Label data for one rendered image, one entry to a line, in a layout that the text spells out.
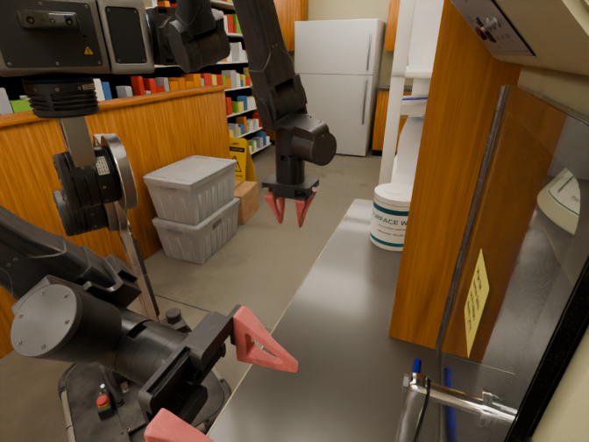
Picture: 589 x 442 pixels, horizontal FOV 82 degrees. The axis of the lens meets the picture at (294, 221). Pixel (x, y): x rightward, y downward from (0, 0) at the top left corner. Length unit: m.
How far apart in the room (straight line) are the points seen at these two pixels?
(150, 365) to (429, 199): 0.42
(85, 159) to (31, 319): 0.63
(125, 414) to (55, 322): 1.20
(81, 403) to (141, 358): 1.29
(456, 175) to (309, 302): 0.40
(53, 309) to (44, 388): 1.80
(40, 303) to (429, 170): 0.47
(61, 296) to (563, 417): 0.34
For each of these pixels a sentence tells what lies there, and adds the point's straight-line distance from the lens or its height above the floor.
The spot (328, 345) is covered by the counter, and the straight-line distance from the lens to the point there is 0.66.
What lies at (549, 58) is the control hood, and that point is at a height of 1.42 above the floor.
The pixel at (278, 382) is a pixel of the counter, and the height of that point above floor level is 0.94.
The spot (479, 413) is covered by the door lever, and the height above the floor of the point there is 1.20.
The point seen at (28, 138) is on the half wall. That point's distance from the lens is 2.20.
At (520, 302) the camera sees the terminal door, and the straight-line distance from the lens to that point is 0.24.
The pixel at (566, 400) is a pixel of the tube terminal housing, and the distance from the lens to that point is 0.21.
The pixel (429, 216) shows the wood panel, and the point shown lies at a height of 1.20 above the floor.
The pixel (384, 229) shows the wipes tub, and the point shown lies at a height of 1.00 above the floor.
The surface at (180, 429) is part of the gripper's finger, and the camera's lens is 0.31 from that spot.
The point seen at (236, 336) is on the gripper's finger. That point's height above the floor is 1.15.
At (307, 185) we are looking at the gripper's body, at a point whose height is 1.19.
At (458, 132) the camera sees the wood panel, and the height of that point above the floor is 1.32.
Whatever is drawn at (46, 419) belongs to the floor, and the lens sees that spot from 2.01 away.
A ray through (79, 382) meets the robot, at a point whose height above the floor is 0.24.
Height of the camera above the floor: 1.42
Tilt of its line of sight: 26 degrees down
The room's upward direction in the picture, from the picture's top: straight up
